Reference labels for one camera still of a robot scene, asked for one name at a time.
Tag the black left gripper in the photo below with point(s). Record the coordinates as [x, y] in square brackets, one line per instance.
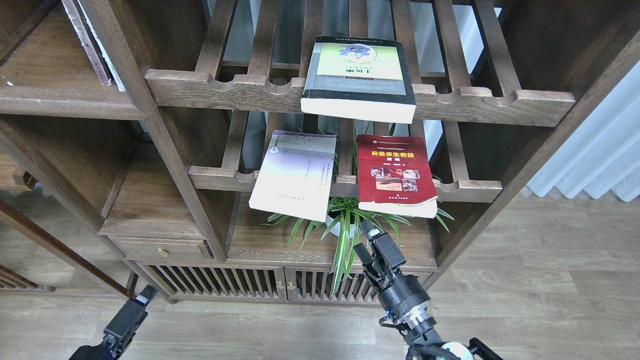
[120, 331]

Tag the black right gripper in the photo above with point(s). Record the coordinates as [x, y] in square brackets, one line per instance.
[402, 296]

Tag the red paperback book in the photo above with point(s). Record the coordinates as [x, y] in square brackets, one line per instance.
[394, 176]

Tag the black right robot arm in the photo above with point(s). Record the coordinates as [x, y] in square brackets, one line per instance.
[441, 350]

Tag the green spider plant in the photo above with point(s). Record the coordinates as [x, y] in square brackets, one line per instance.
[344, 254]

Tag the white plant pot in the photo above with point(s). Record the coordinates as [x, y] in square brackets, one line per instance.
[336, 228]

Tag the brass drawer knob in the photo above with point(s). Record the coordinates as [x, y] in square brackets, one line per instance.
[162, 252]

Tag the lavender white paperback book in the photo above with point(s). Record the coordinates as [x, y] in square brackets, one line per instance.
[295, 175]

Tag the dark wooden bookshelf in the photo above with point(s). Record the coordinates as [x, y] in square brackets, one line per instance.
[161, 165]

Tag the upright white book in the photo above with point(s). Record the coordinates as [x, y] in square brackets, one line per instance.
[103, 52]

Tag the white pleated curtain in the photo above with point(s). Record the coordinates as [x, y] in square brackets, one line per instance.
[603, 154]

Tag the upright brown-spined book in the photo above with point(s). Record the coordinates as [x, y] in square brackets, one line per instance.
[83, 30]

